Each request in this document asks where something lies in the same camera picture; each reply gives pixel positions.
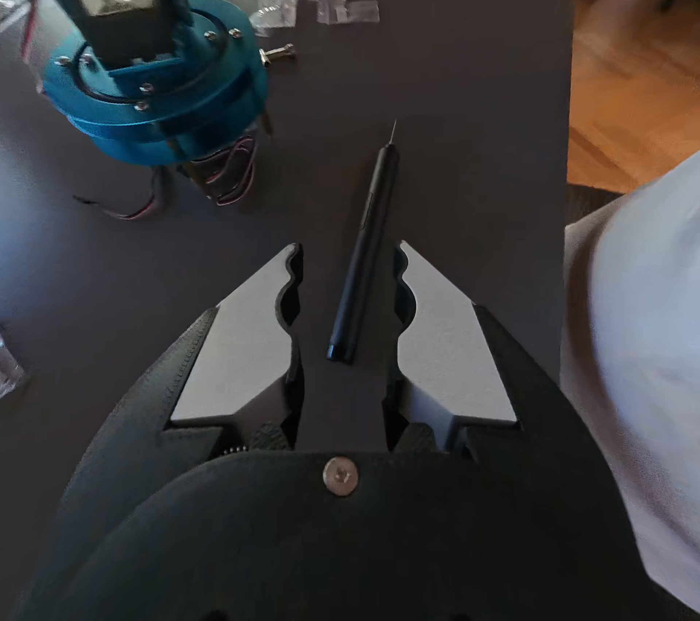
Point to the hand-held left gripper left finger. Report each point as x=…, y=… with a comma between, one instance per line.
x=240, y=358

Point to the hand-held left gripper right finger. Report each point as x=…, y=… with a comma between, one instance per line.
x=448, y=358

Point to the black precision screwdriver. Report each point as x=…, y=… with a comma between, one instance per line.
x=361, y=249

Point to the blue toy robot arm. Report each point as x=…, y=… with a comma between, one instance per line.
x=164, y=128

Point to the dark desk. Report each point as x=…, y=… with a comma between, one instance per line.
x=465, y=112

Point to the person's white shirt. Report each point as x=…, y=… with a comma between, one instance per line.
x=645, y=331

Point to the metal cross wrench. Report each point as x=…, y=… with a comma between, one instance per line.
x=279, y=54

